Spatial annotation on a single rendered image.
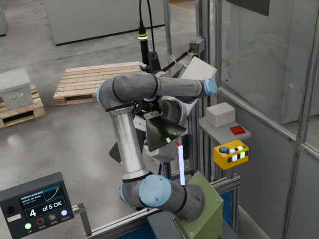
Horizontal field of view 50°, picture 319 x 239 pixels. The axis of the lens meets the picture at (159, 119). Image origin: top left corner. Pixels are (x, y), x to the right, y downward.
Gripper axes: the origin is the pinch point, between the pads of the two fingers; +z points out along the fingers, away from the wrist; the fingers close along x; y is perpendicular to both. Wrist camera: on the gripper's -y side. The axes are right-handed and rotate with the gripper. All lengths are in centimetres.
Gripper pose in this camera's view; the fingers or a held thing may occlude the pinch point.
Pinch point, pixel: (144, 61)
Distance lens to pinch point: 183.4
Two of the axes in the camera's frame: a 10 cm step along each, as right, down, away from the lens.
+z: -4.2, -4.5, 7.9
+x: 9.1, -2.9, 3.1
